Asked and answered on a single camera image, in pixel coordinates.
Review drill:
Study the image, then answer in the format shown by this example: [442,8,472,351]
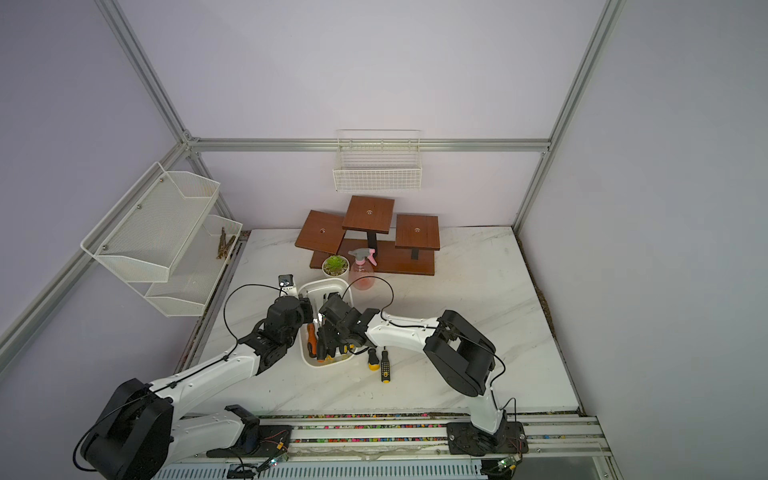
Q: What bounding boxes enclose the stubby black yellow screwdriver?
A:
[367,347,381,371]

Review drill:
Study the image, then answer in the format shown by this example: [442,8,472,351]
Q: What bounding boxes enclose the white plastic storage box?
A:
[298,278,354,368]

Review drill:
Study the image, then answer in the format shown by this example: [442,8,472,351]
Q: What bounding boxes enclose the long yellow-dotted flathead screwdriver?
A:
[380,347,391,383]

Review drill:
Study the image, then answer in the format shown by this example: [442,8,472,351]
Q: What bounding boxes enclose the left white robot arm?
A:
[73,296,313,479]

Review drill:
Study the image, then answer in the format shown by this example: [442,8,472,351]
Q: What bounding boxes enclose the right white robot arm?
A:
[318,293,529,457]

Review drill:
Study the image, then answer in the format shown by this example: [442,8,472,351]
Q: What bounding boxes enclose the pink spray bottle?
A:
[348,247,377,291]

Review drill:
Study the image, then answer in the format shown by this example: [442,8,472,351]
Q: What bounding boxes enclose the potted green succulent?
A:
[321,255,350,278]

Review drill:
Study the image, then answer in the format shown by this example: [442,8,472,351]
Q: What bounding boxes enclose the white mesh lower shelf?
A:
[140,215,242,317]

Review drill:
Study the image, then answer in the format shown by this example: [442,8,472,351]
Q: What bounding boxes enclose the white mesh shelf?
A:
[80,163,220,283]
[140,215,242,317]

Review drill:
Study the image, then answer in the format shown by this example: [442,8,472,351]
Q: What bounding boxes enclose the brown wooden tiered stand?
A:
[295,195,441,276]

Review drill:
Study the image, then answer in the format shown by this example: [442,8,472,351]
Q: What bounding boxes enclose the brown twigs in shelf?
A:
[217,227,237,259]

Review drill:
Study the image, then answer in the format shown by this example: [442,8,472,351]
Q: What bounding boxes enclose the white mesh upper shelf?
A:
[80,163,220,283]

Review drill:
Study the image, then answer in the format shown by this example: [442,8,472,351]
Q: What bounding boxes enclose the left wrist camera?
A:
[278,274,298,297]

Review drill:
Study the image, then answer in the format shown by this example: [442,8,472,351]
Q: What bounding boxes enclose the white wire wall basket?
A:
[332,129,423,194]

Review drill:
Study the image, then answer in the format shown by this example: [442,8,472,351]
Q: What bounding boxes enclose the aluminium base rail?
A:
[154,413,622,479]

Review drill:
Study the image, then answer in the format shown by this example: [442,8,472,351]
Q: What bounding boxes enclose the aluminium frame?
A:
[1,1,625,377]

